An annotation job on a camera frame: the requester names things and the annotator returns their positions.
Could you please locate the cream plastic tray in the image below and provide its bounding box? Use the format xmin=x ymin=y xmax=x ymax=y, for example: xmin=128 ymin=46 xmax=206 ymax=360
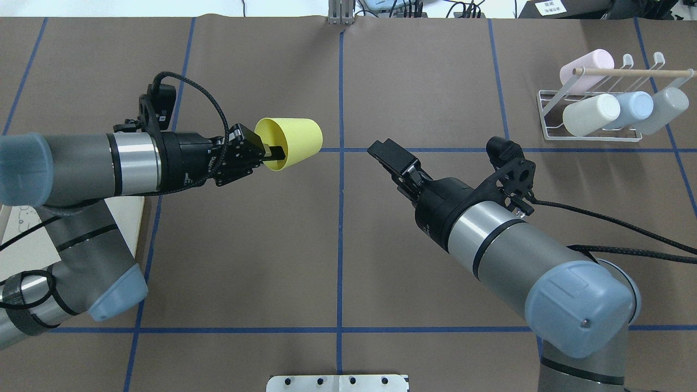
xmin=1 ymin=197 xmax=145 ymax=280

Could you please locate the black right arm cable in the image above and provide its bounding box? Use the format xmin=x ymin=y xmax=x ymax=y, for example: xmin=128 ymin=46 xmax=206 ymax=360
xmin=528 ymin=198 xmax=697 ymax=268

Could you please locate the white grey cup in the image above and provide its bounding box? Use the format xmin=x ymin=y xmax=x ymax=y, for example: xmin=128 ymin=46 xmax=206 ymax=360
xmin=632 ymin=87 xmax=689 ymax=136

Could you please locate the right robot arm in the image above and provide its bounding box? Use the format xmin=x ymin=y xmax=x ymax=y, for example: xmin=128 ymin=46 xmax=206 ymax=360
xmin=368 ymin=137 xmax=695 ymax=391

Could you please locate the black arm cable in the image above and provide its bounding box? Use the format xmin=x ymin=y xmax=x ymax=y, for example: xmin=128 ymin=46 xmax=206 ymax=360
xmin=113 ymin=72 xmax=231 ymax=197
xmin=528 ymin=198 xmax=697 ymax=268

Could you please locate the pink cup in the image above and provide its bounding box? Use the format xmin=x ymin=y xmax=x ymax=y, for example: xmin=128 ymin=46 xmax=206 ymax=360
xmin=559 ymin=48 xmax=615 ymax=95

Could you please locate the aluminium frame post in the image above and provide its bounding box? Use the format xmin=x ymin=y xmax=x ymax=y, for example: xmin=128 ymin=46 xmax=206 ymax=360
xmin=327 ymin=0 xmax=356 ymax=26

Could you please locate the yellow cup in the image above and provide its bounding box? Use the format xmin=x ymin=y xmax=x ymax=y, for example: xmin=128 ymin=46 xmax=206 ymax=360
xmin=254 ymin=118 xmax=323 ymax=171

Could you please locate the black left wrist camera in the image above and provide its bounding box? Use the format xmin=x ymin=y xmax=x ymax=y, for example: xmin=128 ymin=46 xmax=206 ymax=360
xmin=138 ymin=83 xmax=176 ymax=132

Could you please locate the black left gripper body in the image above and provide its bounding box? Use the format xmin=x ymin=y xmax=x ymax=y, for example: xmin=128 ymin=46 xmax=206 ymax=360
xmin=207 ymin=122 xmax=268 ymax=187

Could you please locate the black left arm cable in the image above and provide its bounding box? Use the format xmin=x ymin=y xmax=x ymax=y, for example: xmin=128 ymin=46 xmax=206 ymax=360
xmin=113 ymin=72 xmax=231 ymax=197

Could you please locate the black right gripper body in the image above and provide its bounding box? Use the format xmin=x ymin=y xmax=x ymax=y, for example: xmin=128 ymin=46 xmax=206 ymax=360
xmin=392 ymin=164 xmax=486 ymax=253

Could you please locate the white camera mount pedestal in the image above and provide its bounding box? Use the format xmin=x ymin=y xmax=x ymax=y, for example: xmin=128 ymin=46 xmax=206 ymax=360
xmin=266 ymin=374 xmax=410 ymax=391

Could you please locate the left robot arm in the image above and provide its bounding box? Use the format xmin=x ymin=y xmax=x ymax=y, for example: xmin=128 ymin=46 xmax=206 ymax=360
xmin=2 ymin=124 xmax=291 ymax=349

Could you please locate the white wire cup rack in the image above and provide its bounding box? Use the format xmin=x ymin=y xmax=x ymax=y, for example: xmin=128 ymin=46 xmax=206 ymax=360
xmin=537 ymin=49 xmax=695 ymax=143

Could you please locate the pale cream cup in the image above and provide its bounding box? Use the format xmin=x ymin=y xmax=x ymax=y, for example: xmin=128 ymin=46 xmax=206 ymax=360
xmin=563 ymin=94 xmax=620 ymax=137

